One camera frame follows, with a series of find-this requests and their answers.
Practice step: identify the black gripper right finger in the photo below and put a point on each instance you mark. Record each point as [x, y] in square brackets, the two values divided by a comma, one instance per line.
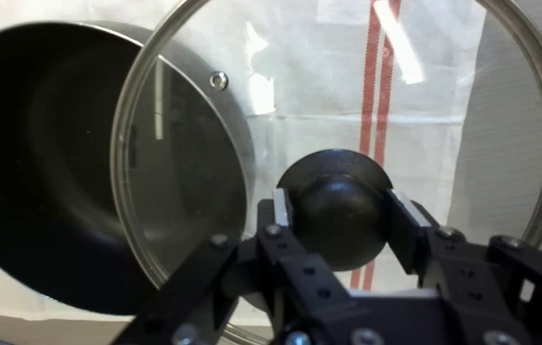
[473, 280]

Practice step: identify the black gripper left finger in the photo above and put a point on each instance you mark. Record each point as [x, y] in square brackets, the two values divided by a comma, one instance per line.
[295, 274]

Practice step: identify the glass lid with black knob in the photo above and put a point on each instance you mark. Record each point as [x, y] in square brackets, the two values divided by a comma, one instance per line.
[339, 203]

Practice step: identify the white towel with red stripes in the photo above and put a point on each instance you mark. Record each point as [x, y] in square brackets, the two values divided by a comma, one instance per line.
[320, 77]

